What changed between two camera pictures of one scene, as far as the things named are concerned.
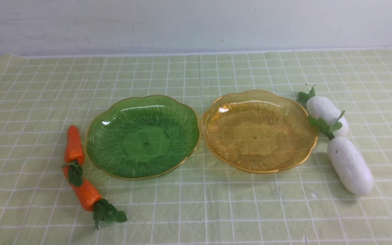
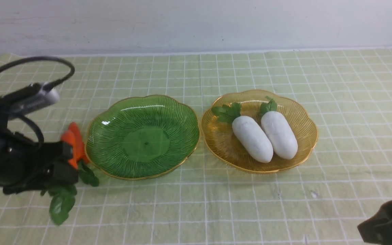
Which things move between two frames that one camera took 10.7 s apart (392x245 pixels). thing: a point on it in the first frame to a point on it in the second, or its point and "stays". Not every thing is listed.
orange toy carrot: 90,200 to 63,196
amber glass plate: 256,131 stays
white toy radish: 317,107 to 278,130
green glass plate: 142,137 stays
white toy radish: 349,165 to 247,131
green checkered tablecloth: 27,102 stays
